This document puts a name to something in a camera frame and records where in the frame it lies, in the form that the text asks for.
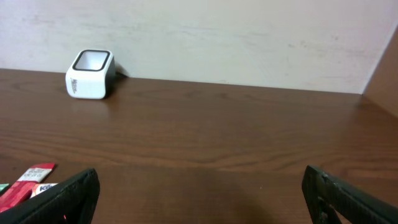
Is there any red stick sachet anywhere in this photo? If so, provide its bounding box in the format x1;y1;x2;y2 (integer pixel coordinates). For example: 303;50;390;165
1;163;56;212

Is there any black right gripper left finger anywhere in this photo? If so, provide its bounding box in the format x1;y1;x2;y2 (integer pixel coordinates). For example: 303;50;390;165
1;168;100;224

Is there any orange tissue pack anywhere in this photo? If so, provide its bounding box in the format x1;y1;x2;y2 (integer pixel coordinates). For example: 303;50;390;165
30;183;57;198

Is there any white barcode scanner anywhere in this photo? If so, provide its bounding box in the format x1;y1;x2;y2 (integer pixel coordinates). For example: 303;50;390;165
65;49;116;100

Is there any teal wet wipes pack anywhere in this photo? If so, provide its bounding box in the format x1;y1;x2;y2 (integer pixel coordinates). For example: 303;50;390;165
0;184;9;192

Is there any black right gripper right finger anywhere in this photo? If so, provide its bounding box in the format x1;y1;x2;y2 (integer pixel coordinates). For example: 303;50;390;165
302;166;397;224

